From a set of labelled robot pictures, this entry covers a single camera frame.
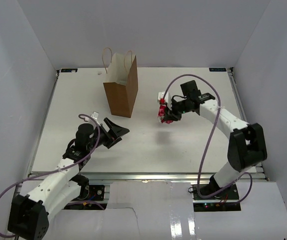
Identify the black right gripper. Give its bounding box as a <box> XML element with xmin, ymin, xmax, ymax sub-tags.
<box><xmin>163</xmin><ymin>98</ymin><xmax>190</xmax><ymax>122</ymax></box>

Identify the brown paper bag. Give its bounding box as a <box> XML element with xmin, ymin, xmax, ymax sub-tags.
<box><xmin>101</xmin><ymin>47</ymin><xmax>139</xmax><ymax>118</ymax></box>

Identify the red snack packet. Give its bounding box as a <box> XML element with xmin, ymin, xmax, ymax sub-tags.
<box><xmin>157</xmin><ymin>104</ymin><xmax>174</xmax><ymax>124</ymax></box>

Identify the aluminium front rail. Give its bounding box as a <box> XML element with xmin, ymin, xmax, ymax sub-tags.
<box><xmin>80</xmin><ymin>172</ymin><xmax>266</xmax><ymax>181</ymax></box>

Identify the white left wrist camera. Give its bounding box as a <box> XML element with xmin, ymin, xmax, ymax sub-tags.
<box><xmin>90</xmin><ymin>111</ymin><xmax>99</xmax><ymax>121</ymax></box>

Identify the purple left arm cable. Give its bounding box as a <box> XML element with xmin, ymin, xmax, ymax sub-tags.
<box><xmin>0</xmin><ymin>113</ymin><xmax>107</xmax><ymax>238</ymax></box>

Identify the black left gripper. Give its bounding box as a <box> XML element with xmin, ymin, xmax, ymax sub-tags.
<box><xmin>87</xmin><ymin>117</ymin><xmax>129</xmax><ymax>152</ymax></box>

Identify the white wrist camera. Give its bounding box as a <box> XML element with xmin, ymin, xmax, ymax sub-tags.
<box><xmin>90</xmin><ymin>111</ymin><xmax>99</xmax><ymax>121</ymax></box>
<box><xmin>157</xmin><ymin>91</ymin><xmax>171</xmax><ymax>105</ymax></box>

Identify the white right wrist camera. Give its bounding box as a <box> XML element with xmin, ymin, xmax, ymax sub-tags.
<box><xmin>157</xmin><ymin>91</ymin><xmax>171</xmax><ymax>105</ymax></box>

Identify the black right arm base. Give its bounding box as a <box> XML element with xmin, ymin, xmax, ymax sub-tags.
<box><xmin>188</xmin><ymin>184</ymin><xmax>242</xmax><ymax>213</ymax></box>

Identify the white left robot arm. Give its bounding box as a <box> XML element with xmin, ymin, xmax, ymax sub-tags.
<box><xmin>7</xmin><ymin>114</ymin><xmax>130</xmax><ymax>240</ymax></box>

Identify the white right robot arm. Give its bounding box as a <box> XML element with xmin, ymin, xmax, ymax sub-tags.
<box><xmin>157</xmin><ymin>80</ymin><xmax>268</xmax><ymax>200</ymax></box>

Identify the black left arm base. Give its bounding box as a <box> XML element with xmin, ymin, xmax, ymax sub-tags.
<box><xmin>75</xmin><ymin>185</ymin><xmax>105</xmax><ymax>201</ymax></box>

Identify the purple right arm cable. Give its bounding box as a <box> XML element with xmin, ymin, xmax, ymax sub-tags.
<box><xmin>162</xmin><ymin>73</ymin><xmax>254</xmax><ymax>207</ymax></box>

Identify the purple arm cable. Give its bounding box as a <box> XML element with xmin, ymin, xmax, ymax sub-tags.
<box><xmin>162</xmin><ymin>73</ymin><xmax>254</xmax><ymax>207</ymax></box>
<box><xmin>0</xmin><ymin>113</ymin><xmax>107</xmax><ymax>238</ymax></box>

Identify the blue label back right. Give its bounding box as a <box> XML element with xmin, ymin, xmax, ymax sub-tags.
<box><xmin>209</xmin><ymin>67</ymin><xmax>227</xmax><ymax>72</ymax></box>

